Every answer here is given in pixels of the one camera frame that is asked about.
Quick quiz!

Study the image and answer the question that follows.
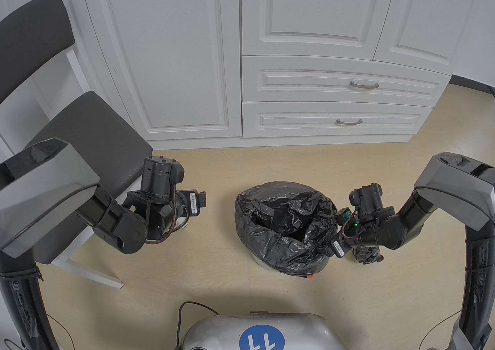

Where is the white wardrobe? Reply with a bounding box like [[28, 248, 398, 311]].
[[52, 0, 480, 144]]

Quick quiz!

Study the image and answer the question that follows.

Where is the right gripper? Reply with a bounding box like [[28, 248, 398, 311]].
[[331, 225, 366, 259]]

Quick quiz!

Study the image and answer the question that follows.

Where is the black plastic bag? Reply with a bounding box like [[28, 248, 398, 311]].
[[234, 181, 338, 276]]

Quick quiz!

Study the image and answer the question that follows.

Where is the white chair with grey cushions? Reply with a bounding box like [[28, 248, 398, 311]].
[[0, 0, 155, 289]]

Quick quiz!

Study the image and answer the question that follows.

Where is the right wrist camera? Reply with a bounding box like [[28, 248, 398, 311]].
[[335, 207, 356, 234]]

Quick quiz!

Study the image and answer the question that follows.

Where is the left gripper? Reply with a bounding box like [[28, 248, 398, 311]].
[[174, 189, 199, 223]]

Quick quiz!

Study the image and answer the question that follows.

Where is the black cable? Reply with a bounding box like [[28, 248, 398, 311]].
[[176, 301, 222, 347]]

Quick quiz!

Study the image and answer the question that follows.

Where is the crumpled black plastic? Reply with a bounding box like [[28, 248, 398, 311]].
[[351, 246, 386, 265]]

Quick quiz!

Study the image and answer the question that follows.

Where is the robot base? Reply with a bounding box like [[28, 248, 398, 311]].
[[182, 311, 343, 350]]

